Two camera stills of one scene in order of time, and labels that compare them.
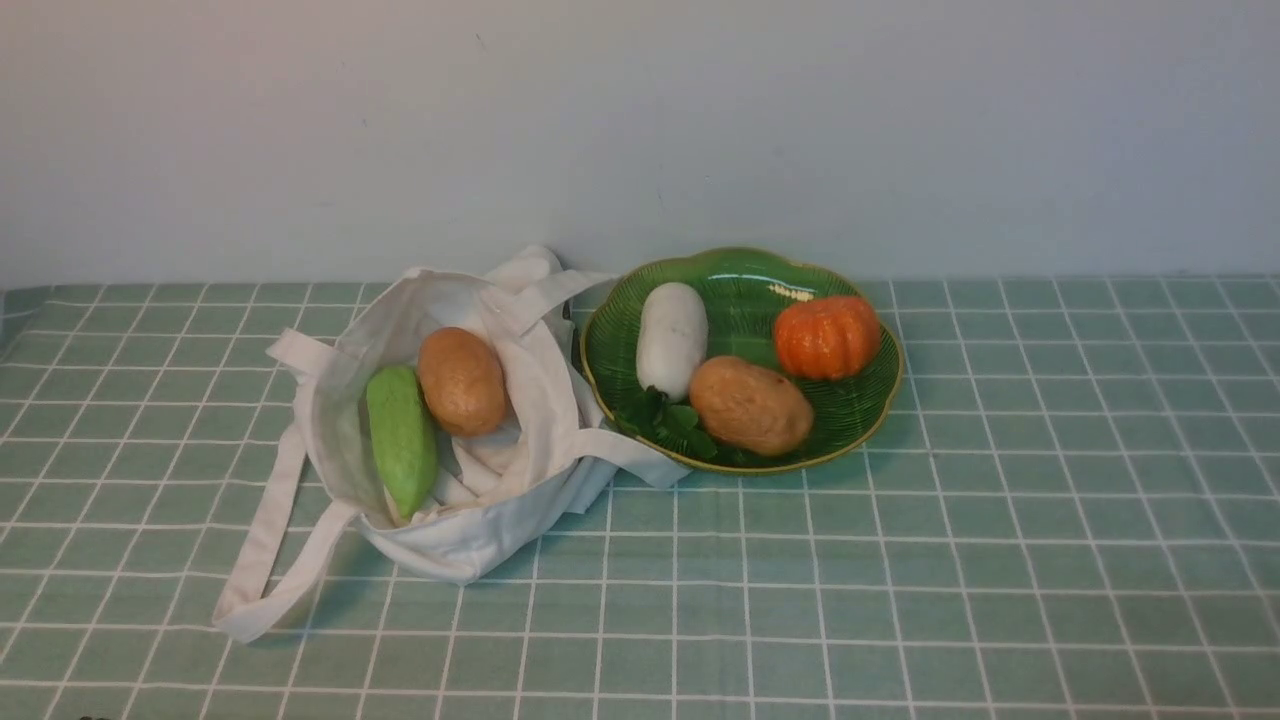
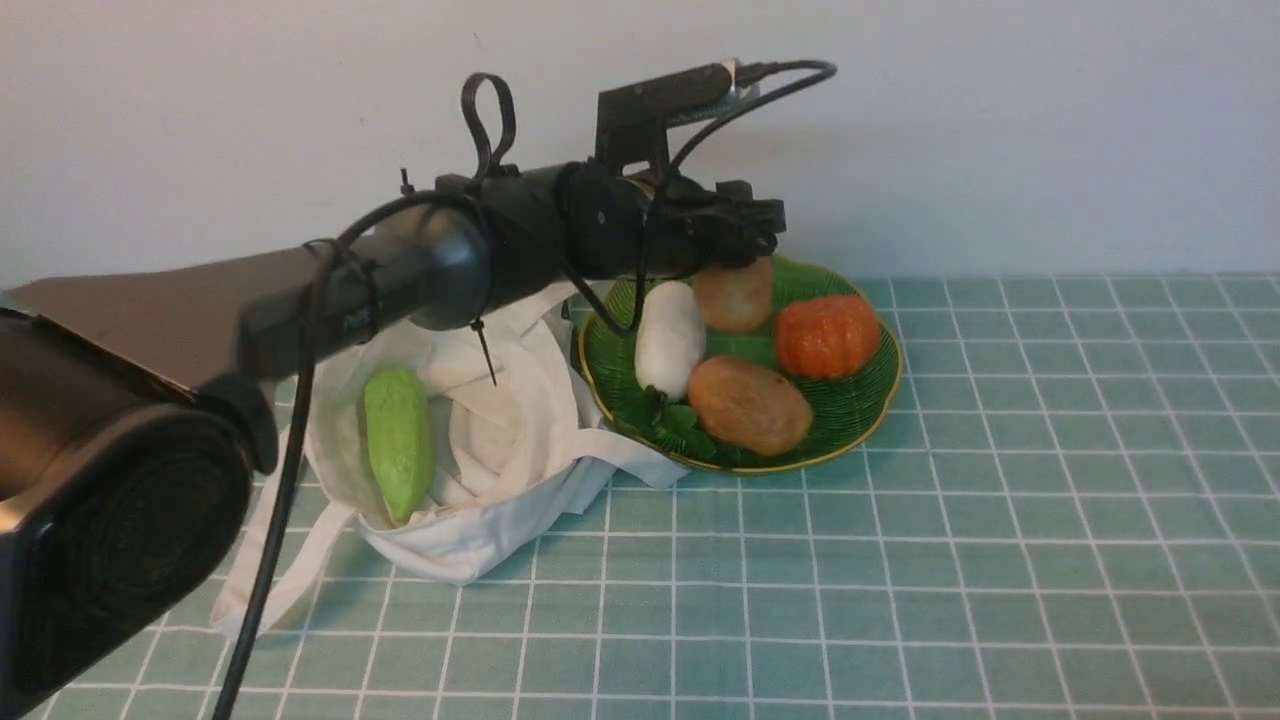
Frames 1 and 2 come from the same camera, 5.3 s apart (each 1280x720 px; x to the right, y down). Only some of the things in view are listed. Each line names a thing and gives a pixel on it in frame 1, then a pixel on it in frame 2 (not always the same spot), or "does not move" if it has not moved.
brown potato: [462, 382] to [737, 299]
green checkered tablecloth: [1070, 511] does not move
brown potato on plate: [749, 408] does not move
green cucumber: [403, 431] does not move
